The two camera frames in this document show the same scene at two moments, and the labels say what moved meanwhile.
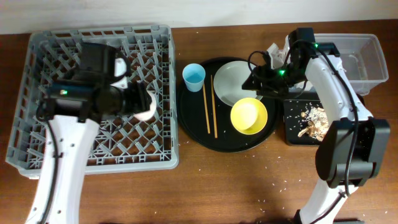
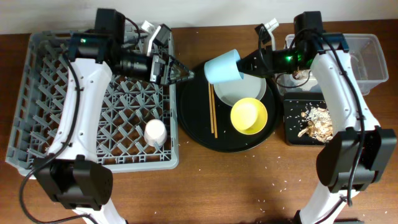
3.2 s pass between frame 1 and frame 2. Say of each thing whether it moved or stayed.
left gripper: moved
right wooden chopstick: stayed
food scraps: stayed
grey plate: stayed
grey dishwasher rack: stayed
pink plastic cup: moved
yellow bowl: stayed
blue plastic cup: moved
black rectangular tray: stayed
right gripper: moved
